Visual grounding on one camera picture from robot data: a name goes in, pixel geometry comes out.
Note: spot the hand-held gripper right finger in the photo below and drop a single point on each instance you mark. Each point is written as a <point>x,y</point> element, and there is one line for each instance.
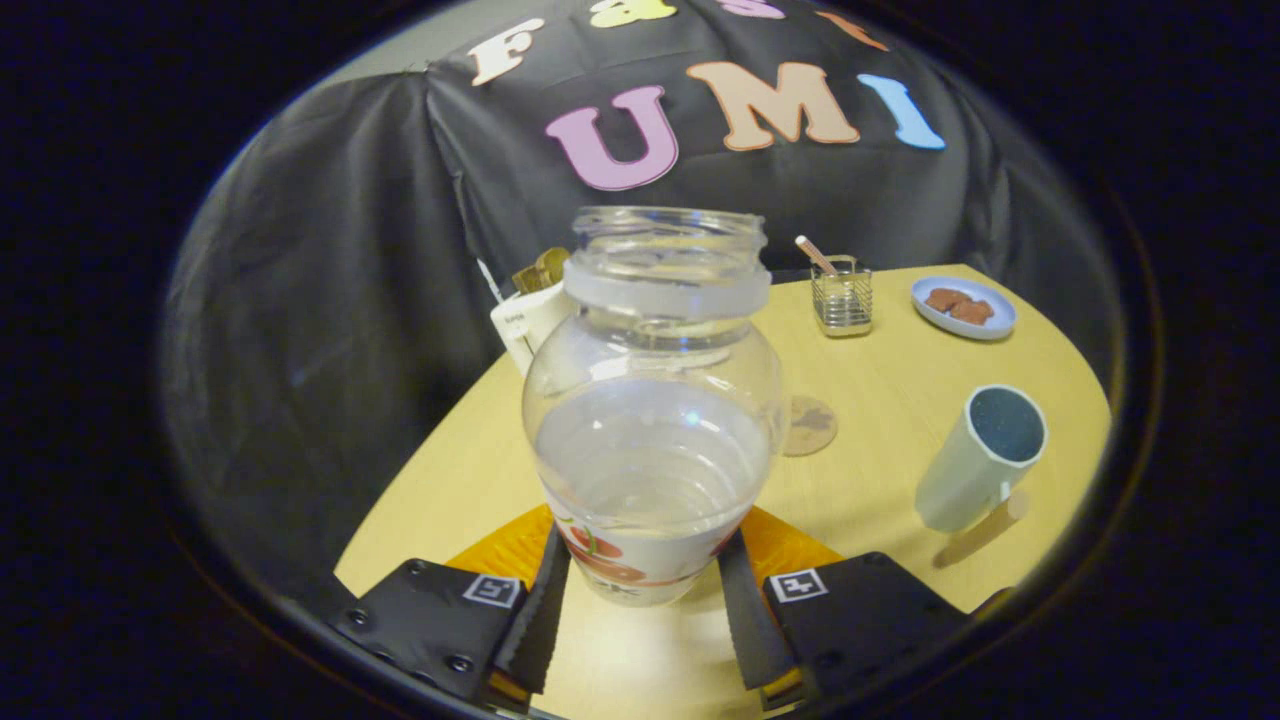
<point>750,630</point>

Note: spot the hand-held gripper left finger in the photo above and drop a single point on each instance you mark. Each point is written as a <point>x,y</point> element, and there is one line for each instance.
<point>540,630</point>

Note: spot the clear juice bottle red label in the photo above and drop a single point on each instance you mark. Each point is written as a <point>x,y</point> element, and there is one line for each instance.
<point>650,450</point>

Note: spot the round wooden coaster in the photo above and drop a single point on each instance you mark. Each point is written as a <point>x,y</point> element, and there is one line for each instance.
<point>815,425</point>

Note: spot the white cup blue inside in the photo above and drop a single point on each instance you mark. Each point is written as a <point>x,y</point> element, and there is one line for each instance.
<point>965,480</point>

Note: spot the wooden table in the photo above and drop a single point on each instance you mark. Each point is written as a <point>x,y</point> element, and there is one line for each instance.
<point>880,400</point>

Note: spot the white toaster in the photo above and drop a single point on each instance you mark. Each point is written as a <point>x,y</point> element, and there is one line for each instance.
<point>530,320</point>

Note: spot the clear square holder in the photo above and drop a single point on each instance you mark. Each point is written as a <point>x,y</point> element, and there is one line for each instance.
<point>842,305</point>

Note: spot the brown bread slice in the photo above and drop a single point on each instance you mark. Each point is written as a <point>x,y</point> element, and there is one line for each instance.
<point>545,270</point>

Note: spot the brown meat piece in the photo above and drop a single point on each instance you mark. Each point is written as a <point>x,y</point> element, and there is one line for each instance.
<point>945,299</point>
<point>973,312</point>

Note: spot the light blue plate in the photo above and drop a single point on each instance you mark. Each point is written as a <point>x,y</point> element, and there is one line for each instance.
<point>990,328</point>

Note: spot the black backdrop cloth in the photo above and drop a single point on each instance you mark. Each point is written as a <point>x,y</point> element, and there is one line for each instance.
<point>320,300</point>

